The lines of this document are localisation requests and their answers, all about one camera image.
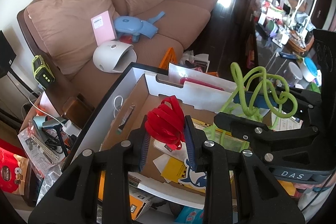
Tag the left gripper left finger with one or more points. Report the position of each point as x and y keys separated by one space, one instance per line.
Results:
x=129 y=155

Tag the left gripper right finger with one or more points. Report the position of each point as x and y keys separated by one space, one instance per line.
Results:
x=210 y=157

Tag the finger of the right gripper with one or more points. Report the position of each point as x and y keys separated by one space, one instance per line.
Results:
x=262 y=100
x=244 y=126

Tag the blue whale sticker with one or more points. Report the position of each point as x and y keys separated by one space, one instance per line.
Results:
x=195 y=180

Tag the yellow checkered envelope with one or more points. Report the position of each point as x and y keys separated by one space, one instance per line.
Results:
x=174 y=170

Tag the red ribbon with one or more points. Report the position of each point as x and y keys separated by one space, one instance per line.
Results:
x=166 y=123

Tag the right hand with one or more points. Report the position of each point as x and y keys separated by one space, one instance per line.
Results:
x=307 y=188

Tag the orange WD box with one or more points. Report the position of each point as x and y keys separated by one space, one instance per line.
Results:
x=140 y=200

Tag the white cardboard box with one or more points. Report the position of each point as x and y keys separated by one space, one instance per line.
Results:
x=146 y=95

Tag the blue tissue pack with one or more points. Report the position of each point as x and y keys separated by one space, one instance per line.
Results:
x=190 y=215

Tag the white helmet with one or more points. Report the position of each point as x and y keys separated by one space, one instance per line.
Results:
x=114 y=56

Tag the orange plastic crate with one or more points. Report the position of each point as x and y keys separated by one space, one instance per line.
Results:
x=199 y=62

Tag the red collection gift box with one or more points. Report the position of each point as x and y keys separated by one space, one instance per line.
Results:
x=13 y=172

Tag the green black lantern device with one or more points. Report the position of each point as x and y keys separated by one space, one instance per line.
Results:
x=42 y=72

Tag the pink booklet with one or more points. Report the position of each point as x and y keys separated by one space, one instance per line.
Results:
x=103 y=28

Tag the blue plush toy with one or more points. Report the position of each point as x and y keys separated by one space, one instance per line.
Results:
x=135 y=27

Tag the brown sofa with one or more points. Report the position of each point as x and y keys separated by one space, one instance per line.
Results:
x=61 y=31

